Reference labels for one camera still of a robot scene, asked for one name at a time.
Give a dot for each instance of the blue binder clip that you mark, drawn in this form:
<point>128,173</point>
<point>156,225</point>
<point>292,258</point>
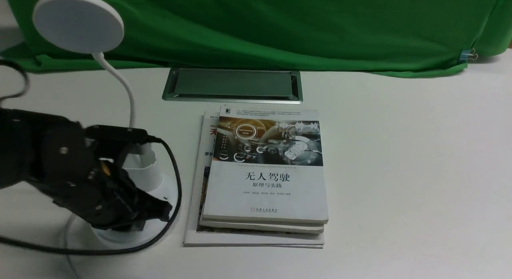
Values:
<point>468,55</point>

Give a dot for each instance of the green backdrop cloth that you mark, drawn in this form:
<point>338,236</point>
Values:
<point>398,38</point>

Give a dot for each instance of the metal desk cable hatch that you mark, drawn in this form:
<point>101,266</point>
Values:
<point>234,86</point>

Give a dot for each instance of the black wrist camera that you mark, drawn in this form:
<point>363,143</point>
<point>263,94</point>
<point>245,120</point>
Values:
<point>115,143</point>

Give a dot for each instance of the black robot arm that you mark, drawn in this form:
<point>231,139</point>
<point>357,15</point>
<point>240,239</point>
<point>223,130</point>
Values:
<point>26,136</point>

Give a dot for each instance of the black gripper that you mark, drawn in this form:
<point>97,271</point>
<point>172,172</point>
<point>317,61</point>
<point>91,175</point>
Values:
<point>98,191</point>

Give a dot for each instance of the top white book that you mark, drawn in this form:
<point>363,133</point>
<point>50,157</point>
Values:
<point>266,191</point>

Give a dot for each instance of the bottom thin magazine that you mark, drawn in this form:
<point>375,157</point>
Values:
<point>200,236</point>

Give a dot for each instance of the white desk lamp with socket base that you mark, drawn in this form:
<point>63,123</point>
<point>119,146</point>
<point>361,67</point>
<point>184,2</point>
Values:
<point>94,27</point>

